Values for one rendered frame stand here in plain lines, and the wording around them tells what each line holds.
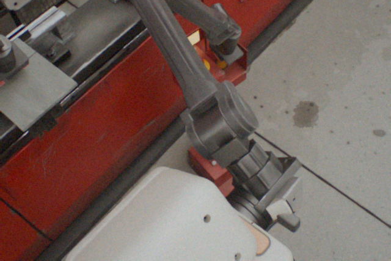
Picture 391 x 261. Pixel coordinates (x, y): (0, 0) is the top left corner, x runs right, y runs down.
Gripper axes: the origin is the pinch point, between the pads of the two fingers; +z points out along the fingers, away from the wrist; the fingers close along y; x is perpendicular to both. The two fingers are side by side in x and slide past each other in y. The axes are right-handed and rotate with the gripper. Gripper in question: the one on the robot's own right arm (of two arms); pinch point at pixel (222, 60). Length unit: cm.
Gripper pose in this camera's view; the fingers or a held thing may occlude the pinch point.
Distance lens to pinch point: 150.0
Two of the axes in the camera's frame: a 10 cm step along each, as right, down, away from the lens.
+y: -6.1, -7.6, 2.2
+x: -7.9, 5.6, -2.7
